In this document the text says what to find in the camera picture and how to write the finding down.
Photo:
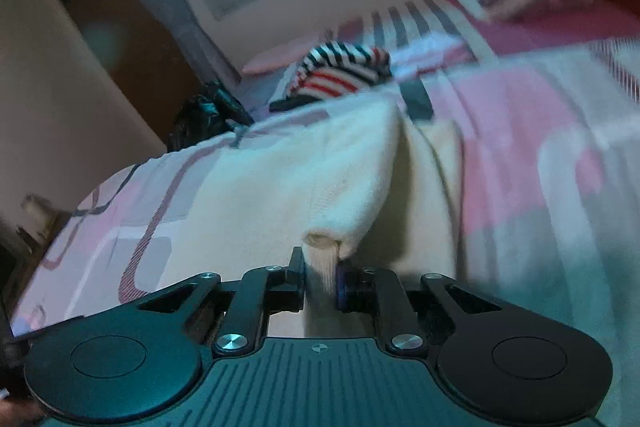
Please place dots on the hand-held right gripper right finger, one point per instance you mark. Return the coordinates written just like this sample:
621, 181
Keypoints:
343, 289

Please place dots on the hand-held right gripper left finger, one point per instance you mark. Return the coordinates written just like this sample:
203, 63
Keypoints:
298, 282

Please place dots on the cream knitted sweater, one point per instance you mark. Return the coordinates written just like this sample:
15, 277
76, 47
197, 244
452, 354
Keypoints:
300, 182

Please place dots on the black bag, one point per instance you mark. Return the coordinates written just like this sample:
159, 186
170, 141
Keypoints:
200, 117

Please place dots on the black red striped garment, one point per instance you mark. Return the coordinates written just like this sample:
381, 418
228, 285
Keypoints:
340, 72

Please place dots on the flat pink pillow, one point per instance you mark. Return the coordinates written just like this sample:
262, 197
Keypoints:
270, 59

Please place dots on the pink grey patterned blanket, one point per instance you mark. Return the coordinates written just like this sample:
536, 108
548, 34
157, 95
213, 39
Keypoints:
525, 157

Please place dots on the white folded cloth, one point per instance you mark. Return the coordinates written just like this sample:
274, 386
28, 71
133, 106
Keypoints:
425, 49

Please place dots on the brown wooden door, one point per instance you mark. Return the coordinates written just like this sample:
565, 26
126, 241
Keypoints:
125, 72

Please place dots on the pink striped bed sheet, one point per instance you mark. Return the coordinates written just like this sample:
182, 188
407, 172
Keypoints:
525, 32

